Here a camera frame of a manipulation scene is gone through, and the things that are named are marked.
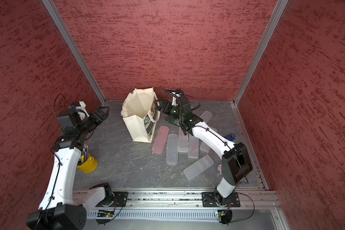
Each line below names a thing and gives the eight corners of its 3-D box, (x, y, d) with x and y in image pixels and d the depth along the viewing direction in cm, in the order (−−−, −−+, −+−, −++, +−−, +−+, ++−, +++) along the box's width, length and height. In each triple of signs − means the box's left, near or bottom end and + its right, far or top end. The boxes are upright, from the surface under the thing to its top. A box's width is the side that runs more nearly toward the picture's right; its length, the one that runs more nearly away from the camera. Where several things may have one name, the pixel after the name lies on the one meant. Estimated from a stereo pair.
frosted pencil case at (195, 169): (188, 181, 82) (189, 180, 81) (182, 171, 86) (182, 170, 84) (214, 163, 89) (215, 162, 87) (207, 154, 93) (208, 153, 91)
